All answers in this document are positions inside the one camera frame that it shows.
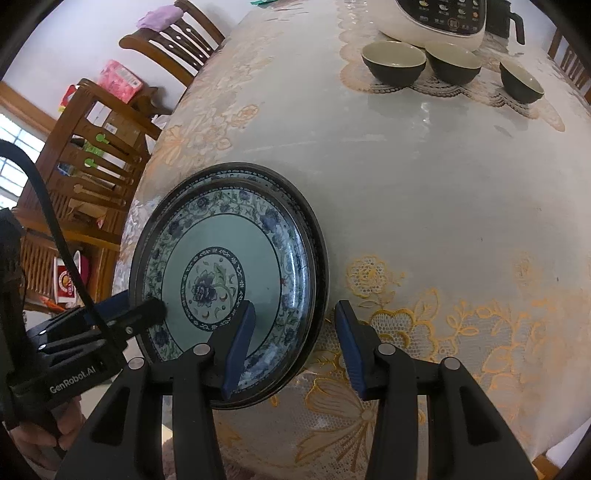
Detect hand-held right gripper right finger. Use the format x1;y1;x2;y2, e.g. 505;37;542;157
335;300;539;480

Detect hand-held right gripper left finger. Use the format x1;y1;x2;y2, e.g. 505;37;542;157
55;300;257;480

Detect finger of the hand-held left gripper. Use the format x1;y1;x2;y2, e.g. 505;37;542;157
39;298;168;356
25;292;132;337

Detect medium blue floral plate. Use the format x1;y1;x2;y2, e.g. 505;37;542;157
136;172;321;404

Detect small blue floral plate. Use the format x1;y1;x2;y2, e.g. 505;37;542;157
141;181;309;393

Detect large blue floral plate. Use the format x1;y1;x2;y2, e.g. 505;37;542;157
129;161;329;410

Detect dark ceramic bowl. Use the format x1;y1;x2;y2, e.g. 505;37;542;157
499;60;546;104
361;41;426;89
425;41;483;88

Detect person's left hand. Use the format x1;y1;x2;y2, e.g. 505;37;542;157
7;394;88;469

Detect orange print white bag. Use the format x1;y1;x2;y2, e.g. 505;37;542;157
53;251;90;302

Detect window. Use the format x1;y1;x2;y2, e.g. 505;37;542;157
0;113;44;208

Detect cardboard box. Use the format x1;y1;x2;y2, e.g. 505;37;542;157
88;99;144;145

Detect colourful snack packages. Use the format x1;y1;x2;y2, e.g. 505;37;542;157
58;85;78;114

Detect pink package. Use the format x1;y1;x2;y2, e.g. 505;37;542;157
98;59;144;103

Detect wooden chair with purple cloth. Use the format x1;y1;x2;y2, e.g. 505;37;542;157
119;0;227;88

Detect purple cloth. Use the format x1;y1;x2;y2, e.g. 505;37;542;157
141;4;183;32

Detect white electric kettle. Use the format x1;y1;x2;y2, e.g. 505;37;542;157
376;0;490;51

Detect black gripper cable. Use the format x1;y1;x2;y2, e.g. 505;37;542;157
0;141;112;329

